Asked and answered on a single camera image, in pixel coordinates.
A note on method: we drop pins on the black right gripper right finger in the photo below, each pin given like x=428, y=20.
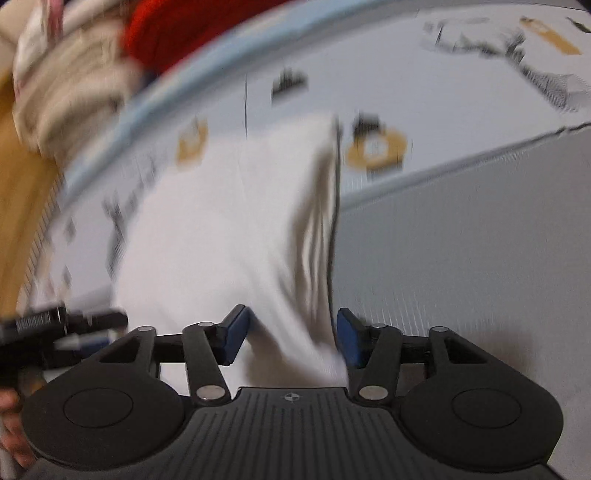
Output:
x=373, y=356

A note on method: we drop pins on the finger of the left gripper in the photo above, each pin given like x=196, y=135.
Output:
x=99, y=319

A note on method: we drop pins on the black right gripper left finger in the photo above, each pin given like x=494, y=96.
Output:
x=208, y=346

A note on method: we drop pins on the white long-sleeve shirt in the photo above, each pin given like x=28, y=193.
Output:
x=251, y=223

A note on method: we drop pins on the person left hand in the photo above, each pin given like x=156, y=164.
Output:
x=13, y=440

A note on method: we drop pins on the cream folded blanket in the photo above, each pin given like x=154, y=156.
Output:
x=71, y=75

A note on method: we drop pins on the light blue folded duvet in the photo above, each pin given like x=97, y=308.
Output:
x=206, y=67

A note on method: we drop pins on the red knitted blanket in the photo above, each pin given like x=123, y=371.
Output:
x=161, y=33

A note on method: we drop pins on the wooden bed frame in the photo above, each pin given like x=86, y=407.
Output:
x=26, y=182

